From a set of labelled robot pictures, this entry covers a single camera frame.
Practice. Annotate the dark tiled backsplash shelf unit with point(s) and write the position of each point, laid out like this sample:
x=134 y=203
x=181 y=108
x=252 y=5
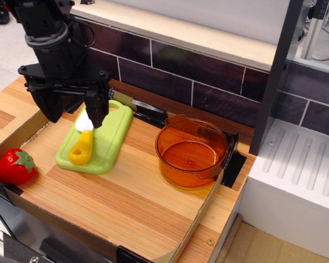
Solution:
x=217 y=74

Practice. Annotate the cardboard fence with black tape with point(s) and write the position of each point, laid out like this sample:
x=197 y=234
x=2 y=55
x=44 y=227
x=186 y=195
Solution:
x=132 y=206

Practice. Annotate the black caster wheel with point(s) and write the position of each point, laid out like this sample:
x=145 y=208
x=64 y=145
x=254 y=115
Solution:
x=4 y=16

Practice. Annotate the green plastic cutting board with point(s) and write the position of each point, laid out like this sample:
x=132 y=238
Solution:
x=106 y=144

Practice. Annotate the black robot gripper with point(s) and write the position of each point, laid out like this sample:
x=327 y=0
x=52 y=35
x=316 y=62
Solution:
x=63 y=70

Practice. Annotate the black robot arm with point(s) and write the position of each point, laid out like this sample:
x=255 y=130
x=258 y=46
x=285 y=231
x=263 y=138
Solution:
x=53 y=13

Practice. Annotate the yellow handled white toy knife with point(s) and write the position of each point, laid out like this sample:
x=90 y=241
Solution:
x=81 y=152

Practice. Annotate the aluminium frame with cables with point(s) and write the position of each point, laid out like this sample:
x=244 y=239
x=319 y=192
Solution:
x=314 y=41

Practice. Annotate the white toy sink drainboard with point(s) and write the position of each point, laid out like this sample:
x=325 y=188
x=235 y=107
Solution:
x=287 y=190

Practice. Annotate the red toy strawberry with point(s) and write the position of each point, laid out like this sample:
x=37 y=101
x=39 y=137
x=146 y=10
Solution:
x=16 y=166

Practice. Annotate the orange transparent plastic pot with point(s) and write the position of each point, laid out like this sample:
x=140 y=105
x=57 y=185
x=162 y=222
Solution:
x=190 y=151

